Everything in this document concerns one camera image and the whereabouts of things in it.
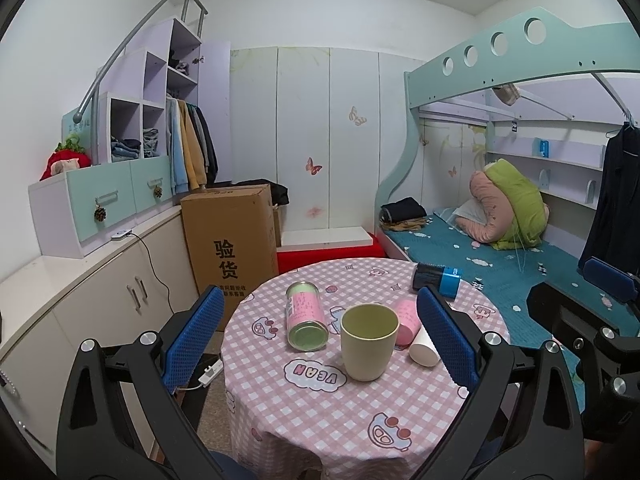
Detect folded dark clothes stack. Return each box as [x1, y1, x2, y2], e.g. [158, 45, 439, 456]
[378, 197, 427, 232]

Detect pink green tin can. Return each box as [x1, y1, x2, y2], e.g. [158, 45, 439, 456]
[285, 281, 329, 352]

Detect brown cardboard box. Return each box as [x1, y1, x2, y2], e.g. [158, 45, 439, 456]
[181, 185, 278, 330]

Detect black blue cylindrical can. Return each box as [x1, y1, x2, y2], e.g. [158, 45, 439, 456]
[412, 262, 461, 300]

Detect red storage box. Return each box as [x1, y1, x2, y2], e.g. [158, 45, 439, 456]
[277, 233, 386, 274]

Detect dark hanging garment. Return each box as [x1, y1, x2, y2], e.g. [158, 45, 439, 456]
[578, 122, 640, 275]

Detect cream green plastic cup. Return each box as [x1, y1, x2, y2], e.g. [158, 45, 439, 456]
[341, 304, 399, 382]

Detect white paper cup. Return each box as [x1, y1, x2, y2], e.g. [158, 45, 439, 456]
[409, 327, 440, 368]

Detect white pillow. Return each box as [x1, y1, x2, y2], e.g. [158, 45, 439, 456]
[452, 197, 487, 226]

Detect white low cabinet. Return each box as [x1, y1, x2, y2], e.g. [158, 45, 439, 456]
[1, 207, 198, 466]

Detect blue bottle on shelf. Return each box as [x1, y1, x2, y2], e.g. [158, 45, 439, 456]
[532, 138, 550, 158]

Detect folded jeans in cubby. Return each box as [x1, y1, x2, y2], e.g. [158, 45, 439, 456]
[111, 128, 158, 162]

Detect teal bunk bed frame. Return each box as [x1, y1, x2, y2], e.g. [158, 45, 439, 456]
[374, 6, 640, 411]

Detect pink checkered tablecloth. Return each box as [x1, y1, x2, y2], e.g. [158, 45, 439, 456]
[220, 257, 512, 480]

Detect purple bed wall shelf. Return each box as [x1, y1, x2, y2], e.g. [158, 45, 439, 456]
[486, 122, 606, 210]

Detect hanging clothes row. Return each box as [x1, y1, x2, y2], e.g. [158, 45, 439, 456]
[166, 96, 218, 194]

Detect strawberry plush toy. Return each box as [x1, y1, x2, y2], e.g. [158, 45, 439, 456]
[40, 133, 92, 181]

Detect green pink rolled quilt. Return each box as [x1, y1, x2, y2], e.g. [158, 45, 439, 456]
[454, 158, 549, 250]

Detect white power strip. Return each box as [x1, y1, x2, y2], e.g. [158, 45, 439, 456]
[179, 360, 224, 392]

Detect pink plastic cup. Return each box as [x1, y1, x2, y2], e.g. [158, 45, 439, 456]
[393, 297, 422, 347]

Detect white board on box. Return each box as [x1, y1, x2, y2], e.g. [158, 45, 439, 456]
[278, 226, 373, 252]

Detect black clothes behind box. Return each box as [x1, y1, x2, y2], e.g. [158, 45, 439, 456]
[231, 179, 290, 206]

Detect teal patterned mattress sheet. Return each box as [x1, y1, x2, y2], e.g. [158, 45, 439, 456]
[384, 206, 640, 406]

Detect purple staircase shelf unit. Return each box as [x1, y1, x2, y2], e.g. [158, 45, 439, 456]
[28, 18, 232, 258]

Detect grey metal handrail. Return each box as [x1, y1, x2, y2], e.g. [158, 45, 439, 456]
[71, 0, 208, 124]

